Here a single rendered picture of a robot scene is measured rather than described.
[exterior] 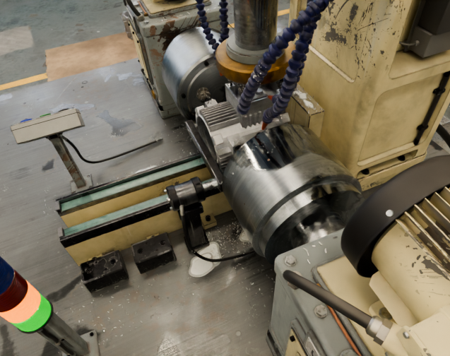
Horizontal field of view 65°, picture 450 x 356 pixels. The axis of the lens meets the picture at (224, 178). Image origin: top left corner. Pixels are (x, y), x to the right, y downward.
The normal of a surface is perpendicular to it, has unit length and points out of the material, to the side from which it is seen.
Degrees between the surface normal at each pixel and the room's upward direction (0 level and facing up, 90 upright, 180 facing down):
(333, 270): 0
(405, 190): 29
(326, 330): 0
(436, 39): 90
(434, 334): 0
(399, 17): 90
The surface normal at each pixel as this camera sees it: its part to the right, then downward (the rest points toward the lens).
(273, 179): -0.49, -0.43
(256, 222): -0.87, 0.02
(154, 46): 0.38, 0.67
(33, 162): -0.07, -0.67
